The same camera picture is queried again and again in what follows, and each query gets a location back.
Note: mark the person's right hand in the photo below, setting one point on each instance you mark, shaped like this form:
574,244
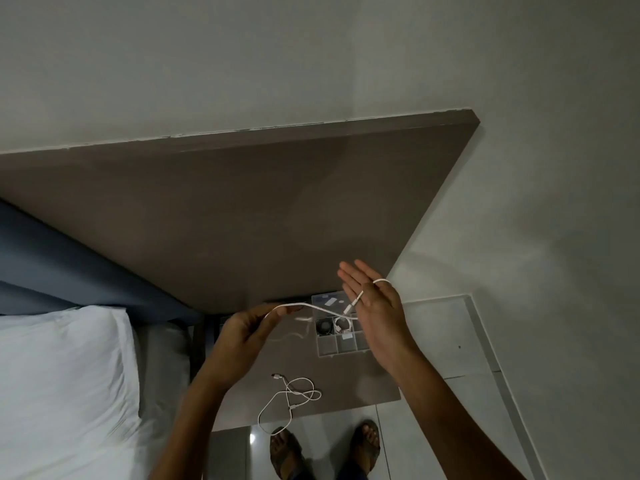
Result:
382,324

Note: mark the person's left hand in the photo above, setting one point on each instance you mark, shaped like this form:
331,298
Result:
240,344

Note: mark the person's left fingers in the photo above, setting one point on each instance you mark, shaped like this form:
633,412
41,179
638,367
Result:
272,312

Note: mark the person's right thumb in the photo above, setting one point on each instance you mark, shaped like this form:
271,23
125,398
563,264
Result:
389,293

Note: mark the person's right forearm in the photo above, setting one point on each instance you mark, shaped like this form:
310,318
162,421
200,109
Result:
452,424

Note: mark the person's left forearm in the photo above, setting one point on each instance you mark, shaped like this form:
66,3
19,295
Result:
192,429

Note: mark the clear plastic organizer box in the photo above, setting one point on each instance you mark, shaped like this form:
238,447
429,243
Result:
340,344

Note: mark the grey bed sheet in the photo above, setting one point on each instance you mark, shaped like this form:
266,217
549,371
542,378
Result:
162,364

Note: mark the person's left sandal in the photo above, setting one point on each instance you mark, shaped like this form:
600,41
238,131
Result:
286,452

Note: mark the person's sandal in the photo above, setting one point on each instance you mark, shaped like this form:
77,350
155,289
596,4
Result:
366,444
286,452

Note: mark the person's right sandal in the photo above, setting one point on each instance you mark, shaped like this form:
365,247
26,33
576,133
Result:
366,444

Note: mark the blue padded headboard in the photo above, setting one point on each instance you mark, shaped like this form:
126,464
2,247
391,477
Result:
65,274

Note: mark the white pillow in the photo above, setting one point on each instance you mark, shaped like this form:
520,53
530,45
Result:
60,389

